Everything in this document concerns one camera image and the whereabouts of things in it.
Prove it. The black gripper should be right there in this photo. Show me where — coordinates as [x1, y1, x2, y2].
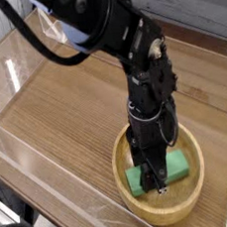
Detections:
[126, 97, 179, 194]

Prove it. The green rectangular block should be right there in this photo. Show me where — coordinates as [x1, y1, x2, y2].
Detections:
[125, 149, 190, 197]

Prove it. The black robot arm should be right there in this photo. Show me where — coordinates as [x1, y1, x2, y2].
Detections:
[0, 0, 179, 194]

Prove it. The brown wooden bowl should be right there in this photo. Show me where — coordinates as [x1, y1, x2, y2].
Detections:
[112, 124, 205, 226]

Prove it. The clear acrylic tray wall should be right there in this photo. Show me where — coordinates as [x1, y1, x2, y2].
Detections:
[0, 94, 167, 227]

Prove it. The clear acrylic corner bracket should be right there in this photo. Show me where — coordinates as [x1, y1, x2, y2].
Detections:
[38, 9, 67, 44]

